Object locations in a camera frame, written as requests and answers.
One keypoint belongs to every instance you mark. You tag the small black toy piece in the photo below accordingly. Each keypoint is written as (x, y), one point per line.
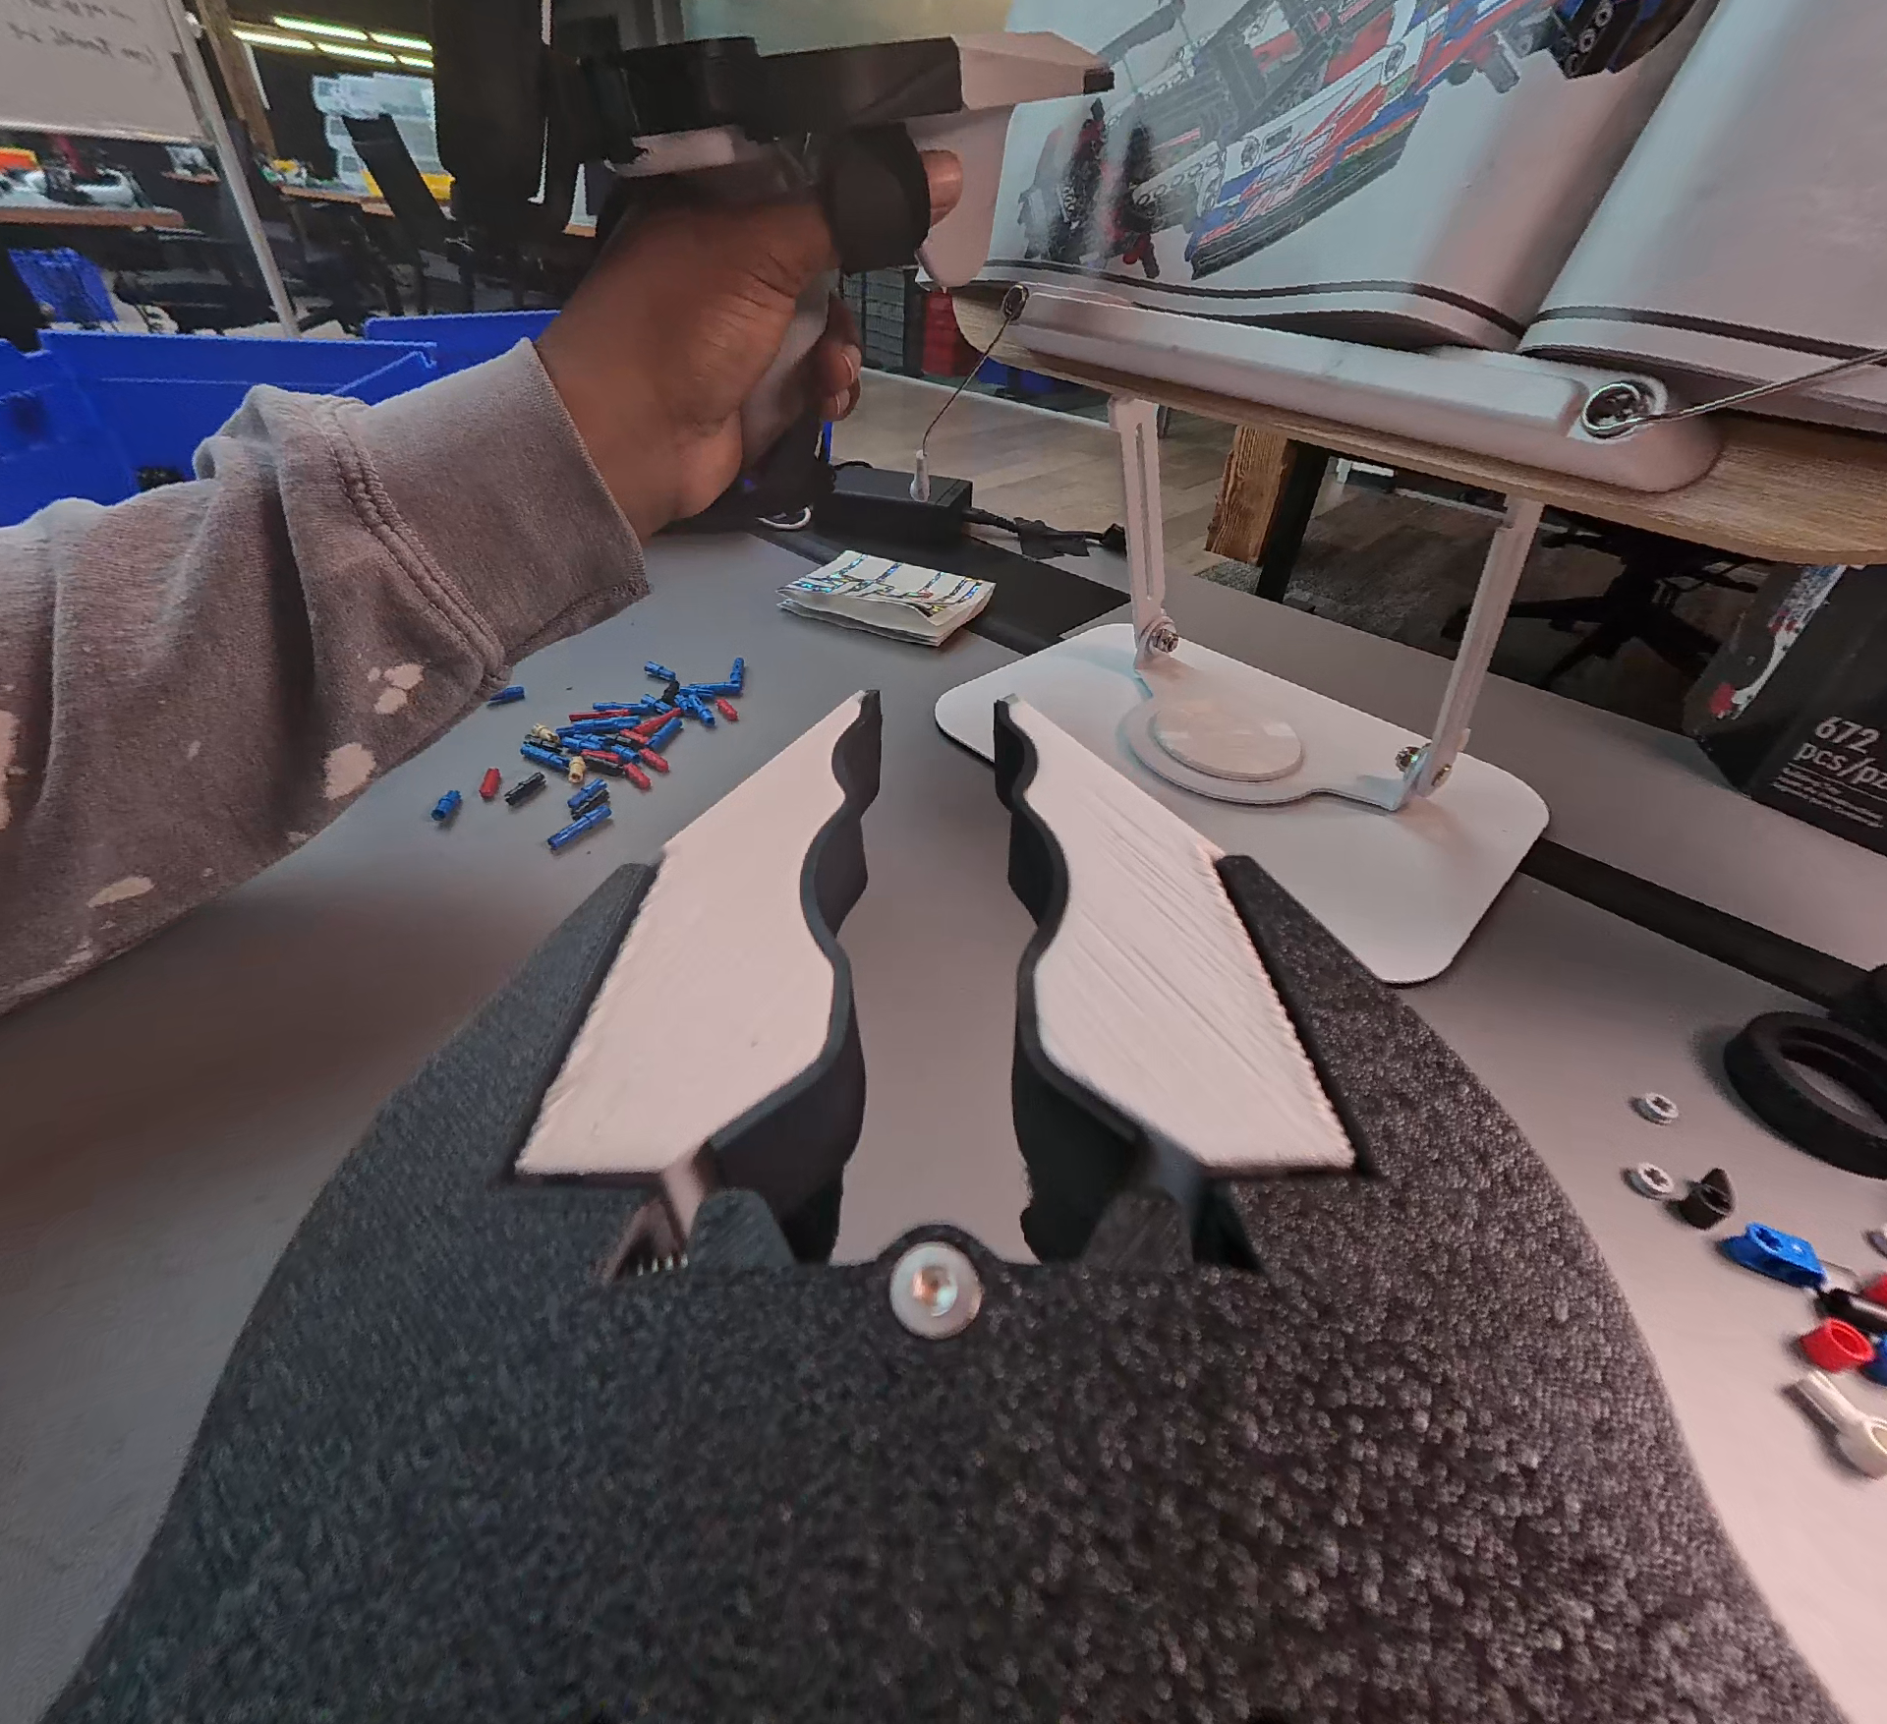
(1706, 1195)

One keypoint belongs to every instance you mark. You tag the grey desk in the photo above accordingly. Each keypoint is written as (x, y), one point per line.
(220, 1165)

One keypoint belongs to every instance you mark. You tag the blue plastic crate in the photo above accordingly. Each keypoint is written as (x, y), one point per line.
(58, 286)

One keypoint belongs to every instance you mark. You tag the white toy connector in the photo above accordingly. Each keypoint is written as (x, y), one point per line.
(1841, 1422)

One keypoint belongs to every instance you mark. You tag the toy sticker sheet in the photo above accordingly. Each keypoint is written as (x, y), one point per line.
(884, 596)

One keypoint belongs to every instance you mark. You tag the black rubber toy tyre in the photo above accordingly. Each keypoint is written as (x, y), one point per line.
(1806, 1090)

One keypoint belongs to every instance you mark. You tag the pile of small toy pins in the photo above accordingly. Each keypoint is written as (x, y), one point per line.
(603, 751)

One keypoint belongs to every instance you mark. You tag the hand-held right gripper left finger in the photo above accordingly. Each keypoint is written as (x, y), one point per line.
(694, 1003)

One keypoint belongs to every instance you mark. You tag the white metal book stand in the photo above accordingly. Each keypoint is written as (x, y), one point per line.
(1297, 825)

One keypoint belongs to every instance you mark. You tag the black power adapter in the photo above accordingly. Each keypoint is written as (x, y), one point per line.
(898, 495)

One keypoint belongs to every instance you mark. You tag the large blue plastic bin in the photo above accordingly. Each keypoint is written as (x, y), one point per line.
(148, 412)

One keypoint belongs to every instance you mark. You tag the person's left hand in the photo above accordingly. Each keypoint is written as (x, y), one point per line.
(679, 339)

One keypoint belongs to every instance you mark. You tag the person's left forearm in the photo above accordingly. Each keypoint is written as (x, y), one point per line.
(220, 604)

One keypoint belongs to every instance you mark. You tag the black upright post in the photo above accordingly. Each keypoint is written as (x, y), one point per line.
(485, 12)

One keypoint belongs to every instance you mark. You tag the red toy bushing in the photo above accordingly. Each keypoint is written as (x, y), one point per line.
(1834, 1342)

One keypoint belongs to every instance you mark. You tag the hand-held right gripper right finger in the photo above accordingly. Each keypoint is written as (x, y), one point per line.
(1181, 1003)

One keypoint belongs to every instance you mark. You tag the blue toy connector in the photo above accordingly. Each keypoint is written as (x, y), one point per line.
(1774, 1252)

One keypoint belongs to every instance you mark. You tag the black toy set box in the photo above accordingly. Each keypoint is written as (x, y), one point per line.
(1813, 723)

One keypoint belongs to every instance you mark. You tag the toy car instruction booklet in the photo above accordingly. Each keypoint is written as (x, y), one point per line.
(1623, 176)

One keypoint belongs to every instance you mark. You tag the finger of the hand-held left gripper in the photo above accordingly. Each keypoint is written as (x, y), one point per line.
(1032, 74)

